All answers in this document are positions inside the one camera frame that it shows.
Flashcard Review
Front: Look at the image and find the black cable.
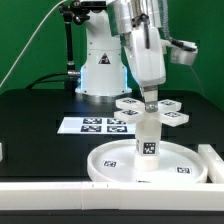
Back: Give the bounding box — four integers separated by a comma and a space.
25, 72, 71, 90

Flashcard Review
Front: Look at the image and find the white right fence bar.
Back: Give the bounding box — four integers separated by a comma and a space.
198, 144, 224, 184

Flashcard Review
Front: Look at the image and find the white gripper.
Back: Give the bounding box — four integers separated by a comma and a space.
124, 27, 166, 112

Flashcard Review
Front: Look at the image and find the white round table top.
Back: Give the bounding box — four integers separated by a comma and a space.
87, 139, 208, 184

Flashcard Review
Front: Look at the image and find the white left fence bar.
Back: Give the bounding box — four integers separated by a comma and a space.
0, 142, 3, 162

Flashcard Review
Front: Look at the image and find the white marker sheet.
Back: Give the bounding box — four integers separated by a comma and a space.
57, 117, 135, 135

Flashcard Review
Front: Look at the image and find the black camera on mount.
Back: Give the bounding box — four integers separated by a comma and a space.
71, 0, 107, 10

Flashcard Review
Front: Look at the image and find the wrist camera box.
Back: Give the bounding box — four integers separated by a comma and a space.
170, 39, 198, 66

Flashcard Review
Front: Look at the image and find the white cable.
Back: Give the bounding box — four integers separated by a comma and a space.
0, 0, 68, 88

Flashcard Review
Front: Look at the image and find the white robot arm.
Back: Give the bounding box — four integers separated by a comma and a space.
74, 0, 166, 113

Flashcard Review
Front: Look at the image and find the white front fence bar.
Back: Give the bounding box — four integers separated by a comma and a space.
0, 182, 224, 211

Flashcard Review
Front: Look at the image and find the white fence bar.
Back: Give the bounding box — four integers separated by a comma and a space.
198, 144, 224, 184
0, 182, 224, 211
0, 142, 3, 162

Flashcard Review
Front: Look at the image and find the white cross-shaped table base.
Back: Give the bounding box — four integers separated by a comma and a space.
113, 97, 190, 127

